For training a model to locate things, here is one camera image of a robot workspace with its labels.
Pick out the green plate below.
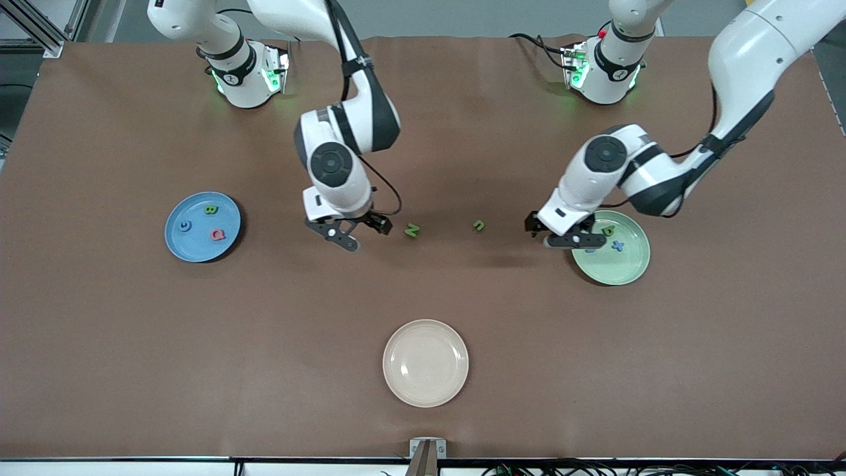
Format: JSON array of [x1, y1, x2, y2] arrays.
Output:
[[570, 210, 651, 286]]

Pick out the blue plate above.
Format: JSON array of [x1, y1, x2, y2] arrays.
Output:
[[164, 191, 242, 263]]

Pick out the beige plate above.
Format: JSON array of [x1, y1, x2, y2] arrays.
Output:
[[382, 319, 470, 409]]

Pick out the brown table mat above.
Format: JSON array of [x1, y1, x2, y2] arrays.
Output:
[[0, 34, 846, 461]]

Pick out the black cable bundle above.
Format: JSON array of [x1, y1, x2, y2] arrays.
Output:
[[482, 458, 846, 476]]

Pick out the black left arm base cable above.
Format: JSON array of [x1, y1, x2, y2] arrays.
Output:
[[508, 32, 577, 71]]

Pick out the grey metal camera bracket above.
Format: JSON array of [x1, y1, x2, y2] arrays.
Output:
[[408, 437, 447, 476]]

